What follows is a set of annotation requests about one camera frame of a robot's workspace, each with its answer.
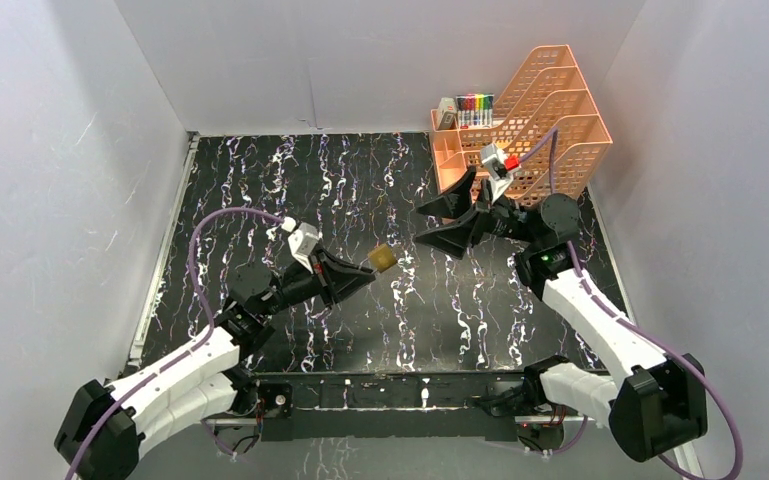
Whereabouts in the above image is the coloured marker pen set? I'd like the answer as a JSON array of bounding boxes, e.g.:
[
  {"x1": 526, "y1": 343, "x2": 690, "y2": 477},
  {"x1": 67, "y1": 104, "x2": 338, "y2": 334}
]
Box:
[{"x1": 455, "y1": 93, "x2": 495, "y2": 129}]

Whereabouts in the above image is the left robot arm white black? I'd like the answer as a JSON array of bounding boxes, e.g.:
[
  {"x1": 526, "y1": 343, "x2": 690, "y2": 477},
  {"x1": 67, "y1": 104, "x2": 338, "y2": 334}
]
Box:
[{"x1": 53, "y1": 247, "x2": 377, "y2": 479}]

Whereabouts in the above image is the aluminium rail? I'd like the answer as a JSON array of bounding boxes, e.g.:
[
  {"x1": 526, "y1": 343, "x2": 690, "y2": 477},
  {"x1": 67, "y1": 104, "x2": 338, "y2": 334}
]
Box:
[
  {"x1": 92, "y1": 374, "x2": 689, "y2": 427},
  {"x1": 120, "y1": 131, "x2": 201, "y2": 376}
]

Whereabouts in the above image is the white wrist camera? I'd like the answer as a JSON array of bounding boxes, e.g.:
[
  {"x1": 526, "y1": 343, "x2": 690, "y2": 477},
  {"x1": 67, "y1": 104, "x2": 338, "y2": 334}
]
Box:
[
  {"x1": 281, "y1": 216, "x2": 320, "y2": 272},
  {"x1": 480, "y1": 144, "x2": 520, "y2": 203}
]

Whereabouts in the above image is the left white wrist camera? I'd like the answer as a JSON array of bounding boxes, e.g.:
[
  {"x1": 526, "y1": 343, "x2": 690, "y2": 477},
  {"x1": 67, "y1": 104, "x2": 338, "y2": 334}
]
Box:
[{"x1": 281, "y1": 216, "x2": 320, "y2": 272}]

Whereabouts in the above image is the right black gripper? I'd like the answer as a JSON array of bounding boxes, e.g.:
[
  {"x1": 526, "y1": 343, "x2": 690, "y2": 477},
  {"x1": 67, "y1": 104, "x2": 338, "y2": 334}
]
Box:
[{"x1": 414, "y1": 166, "x2": 540, "y2": 260}]

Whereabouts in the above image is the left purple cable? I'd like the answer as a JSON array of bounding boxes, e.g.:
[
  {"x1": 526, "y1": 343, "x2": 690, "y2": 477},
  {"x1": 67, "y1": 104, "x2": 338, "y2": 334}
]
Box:
[{"x1": 65, "y1": 207, "x2": 289, "y2": 480}]

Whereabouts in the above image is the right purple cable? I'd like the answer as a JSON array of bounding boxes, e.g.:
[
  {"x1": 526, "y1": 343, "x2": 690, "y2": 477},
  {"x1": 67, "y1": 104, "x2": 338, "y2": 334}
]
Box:
[{"x1": 516, "y1": 127, "x2": 744, "y2": 480}]

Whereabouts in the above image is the aluminium left side rail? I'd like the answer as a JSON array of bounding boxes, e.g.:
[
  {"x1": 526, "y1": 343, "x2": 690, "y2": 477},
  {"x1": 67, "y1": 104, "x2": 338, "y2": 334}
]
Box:
[{"x1": 120, "y1": 131, "x2": 201, "y2": 376}]

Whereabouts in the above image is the large brass padlock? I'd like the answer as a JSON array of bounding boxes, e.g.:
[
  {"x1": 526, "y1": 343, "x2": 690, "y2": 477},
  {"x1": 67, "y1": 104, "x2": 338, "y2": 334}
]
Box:
[{"x1": 367, "y1": 244, "x2": 398, "y2": 273}]

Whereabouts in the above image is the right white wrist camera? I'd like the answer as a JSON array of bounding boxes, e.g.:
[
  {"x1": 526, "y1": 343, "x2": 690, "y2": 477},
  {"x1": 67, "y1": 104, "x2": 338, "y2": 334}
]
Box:
[{"x1": 480, "y1": 144, "x2": 520, "y2": 203}]

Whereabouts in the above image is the purple cable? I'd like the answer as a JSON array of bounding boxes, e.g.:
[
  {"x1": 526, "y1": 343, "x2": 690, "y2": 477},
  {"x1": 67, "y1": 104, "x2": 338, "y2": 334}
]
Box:
[
  {"x1": 516, "y1": 127, "x2": 744, "y2": 480},
  {"x1": 65, "y1": 207, "x2": 289, "y2": 480}
]

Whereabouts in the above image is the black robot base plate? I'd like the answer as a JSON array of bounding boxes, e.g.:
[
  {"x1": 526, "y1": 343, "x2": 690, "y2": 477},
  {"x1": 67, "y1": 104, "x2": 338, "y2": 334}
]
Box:
[{"x1": 251, "y1": 370, "x2": 567, "y2": 455}]

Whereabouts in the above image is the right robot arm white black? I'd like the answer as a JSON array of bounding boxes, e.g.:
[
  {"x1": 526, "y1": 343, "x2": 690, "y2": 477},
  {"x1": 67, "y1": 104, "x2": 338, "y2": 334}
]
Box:
[{"x1": 415, "y1": 168, "x2": 708, "y2": 462}]

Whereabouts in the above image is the orange plastic file organizer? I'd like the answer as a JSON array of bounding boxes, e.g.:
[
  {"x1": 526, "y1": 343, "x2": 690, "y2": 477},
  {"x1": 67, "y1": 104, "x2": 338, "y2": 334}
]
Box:
[{"x1": 430, "y1": 44, "x2": 613, "y2": 206}]

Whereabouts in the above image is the grey eraser box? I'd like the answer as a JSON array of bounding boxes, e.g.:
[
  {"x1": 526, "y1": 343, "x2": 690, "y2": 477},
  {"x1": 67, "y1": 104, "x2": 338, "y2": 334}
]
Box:
[{"x1": 435, "y1": 97, "x2": 459, "y2": 130}]

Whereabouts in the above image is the aluminium front rail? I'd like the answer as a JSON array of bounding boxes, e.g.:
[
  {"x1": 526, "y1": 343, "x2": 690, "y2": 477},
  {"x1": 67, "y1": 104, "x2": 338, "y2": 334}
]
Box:
[{"x1": 92, "y1": 374, "x2": 689, "y2": 427}]

